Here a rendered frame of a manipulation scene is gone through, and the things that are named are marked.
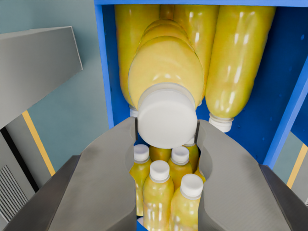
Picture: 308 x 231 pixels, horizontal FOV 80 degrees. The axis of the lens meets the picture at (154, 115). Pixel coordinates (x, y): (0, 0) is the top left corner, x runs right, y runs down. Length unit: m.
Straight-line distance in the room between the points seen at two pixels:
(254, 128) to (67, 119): 1.60
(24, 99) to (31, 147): 1.25
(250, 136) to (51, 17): 1.43
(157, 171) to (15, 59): 0.80
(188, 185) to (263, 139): 0.16
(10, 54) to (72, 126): 1.00
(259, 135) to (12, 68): 0.91
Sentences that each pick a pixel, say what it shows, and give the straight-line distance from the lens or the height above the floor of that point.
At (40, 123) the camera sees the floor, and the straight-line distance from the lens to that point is 1.96.
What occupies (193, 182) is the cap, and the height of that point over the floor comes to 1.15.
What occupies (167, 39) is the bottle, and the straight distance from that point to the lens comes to 0.17.
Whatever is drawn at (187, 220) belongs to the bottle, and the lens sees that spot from 0.39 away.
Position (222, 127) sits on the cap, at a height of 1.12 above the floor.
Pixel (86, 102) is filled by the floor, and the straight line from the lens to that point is 1.65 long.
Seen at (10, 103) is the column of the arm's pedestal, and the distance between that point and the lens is 0.94.
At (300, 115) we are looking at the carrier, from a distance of 0.78.
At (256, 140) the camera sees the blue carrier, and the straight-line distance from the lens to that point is 0.41.
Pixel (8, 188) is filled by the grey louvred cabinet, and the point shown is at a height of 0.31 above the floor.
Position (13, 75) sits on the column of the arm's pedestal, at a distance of 0.97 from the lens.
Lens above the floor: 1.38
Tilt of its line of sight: 60 degrees down
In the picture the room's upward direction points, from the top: 176 degrees counter-clockwise
